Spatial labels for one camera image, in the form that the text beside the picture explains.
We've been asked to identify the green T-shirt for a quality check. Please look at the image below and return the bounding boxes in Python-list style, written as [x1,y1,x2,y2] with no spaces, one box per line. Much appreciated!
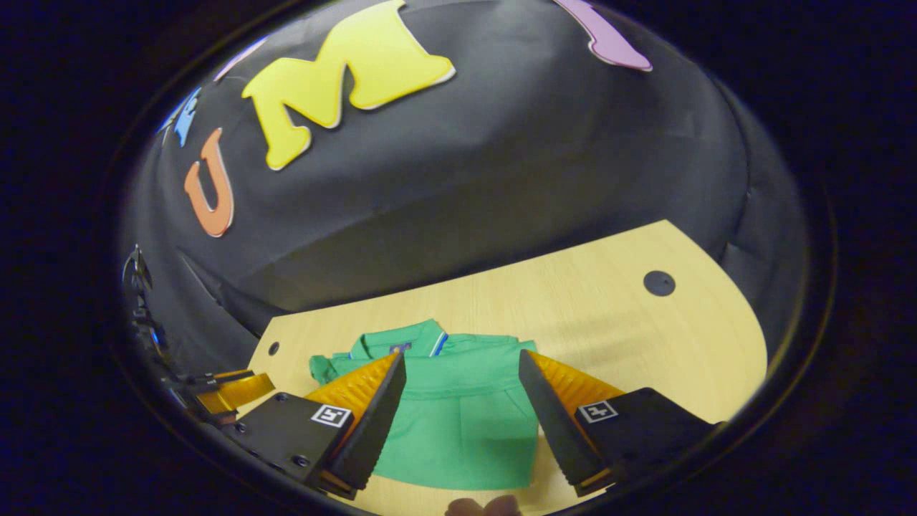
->
[308,318,542,492]

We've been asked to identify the black backdrop cloth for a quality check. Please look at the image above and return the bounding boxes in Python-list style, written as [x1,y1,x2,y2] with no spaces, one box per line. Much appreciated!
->
[118,0,810,373]

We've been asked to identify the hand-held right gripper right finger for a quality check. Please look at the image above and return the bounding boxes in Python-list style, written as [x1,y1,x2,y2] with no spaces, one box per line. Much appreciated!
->
[517,349,721,497]

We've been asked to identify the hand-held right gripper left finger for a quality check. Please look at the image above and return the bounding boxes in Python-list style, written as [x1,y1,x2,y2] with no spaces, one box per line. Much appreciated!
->
[215,350,408,501]

